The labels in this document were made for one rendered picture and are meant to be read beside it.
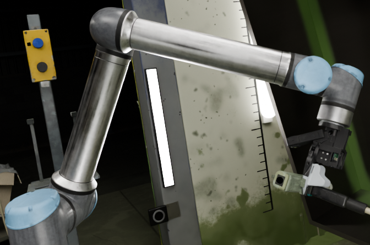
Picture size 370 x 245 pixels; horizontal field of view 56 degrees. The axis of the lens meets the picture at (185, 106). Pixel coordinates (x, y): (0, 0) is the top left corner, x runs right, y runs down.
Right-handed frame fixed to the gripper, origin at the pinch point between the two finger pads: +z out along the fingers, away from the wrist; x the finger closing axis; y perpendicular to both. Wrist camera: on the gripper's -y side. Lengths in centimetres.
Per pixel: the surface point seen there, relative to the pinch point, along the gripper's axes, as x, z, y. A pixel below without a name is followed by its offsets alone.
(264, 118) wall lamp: 86, -24, -60
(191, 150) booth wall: 52, 6, -80
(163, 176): 40, 23, -83
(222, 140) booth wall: 67, -5, -72
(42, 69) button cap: -13, -12, -135
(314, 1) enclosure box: 40, -76, -31
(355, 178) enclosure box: 85, -7, -5
